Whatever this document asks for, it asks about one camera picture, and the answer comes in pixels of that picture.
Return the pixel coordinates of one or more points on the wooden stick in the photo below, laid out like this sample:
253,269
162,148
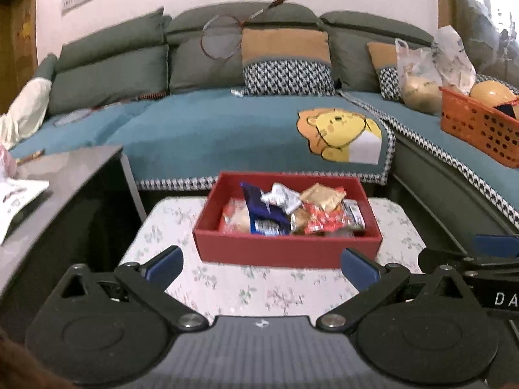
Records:
32,157

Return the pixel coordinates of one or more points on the teal houndstooth trim sofa cover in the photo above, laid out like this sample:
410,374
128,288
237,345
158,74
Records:
417,125

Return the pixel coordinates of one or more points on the dark side table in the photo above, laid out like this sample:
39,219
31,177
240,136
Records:
69,174

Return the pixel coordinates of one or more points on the large red snack packet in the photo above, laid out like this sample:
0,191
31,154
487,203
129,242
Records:
322,221

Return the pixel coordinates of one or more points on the tan snack packet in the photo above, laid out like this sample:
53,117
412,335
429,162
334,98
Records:
322,196

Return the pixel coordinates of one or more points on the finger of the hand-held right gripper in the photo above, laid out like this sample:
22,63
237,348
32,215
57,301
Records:
496,245
446,259

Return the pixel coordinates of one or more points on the white cloth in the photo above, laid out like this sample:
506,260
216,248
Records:
24,109

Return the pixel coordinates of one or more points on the silver foil curtain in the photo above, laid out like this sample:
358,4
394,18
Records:
486,16

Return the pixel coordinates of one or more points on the white paper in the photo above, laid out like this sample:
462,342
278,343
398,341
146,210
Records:
20,202

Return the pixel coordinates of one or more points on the small white wrapper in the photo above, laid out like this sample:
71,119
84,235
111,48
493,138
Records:
238,92

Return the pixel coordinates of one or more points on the tan houndstooth throw pillow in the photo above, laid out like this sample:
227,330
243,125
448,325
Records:
383,60
284,48

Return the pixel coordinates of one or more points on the dark blue biscuit packet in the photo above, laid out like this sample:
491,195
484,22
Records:
259,206

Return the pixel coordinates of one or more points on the red cardboard box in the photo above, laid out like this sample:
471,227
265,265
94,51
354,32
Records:
284,251

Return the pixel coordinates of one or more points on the clear plastic bag with food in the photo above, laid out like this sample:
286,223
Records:
419,85

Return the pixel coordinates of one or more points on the pink plastic bag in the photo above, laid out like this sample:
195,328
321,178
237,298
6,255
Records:
6,162

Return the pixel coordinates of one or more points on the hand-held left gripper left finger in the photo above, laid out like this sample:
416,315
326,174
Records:
166,267

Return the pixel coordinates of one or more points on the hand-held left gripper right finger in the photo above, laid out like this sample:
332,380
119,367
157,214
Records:
359,271

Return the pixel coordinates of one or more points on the yellow ball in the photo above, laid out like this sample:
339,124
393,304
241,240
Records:
490,91

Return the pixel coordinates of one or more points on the wooden cabinet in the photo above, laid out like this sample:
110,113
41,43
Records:
16,48

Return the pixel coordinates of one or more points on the blue white snack packet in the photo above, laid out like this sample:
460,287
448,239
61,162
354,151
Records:
354,214

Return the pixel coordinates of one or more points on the teal lion print sofa cover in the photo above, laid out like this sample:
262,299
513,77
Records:
202,129

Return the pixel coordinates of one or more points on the orange plastic basket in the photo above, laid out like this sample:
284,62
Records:
470,125

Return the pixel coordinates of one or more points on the floral tablecloth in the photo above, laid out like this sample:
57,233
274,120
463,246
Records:
170,219

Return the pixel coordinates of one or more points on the large white snack packet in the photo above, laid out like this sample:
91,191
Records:
279,198

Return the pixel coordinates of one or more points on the green sofa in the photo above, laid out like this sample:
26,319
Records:
105,69

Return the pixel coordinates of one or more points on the clear round pastry packet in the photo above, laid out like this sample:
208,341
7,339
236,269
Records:
239,221

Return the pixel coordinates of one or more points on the clear brown crisp snack packet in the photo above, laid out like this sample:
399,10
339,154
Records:
300,219

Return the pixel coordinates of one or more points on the white printed plastic bag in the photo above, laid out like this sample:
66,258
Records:
452,60

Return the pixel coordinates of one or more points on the badminton racket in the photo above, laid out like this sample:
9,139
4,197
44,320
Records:
279,1
152,96

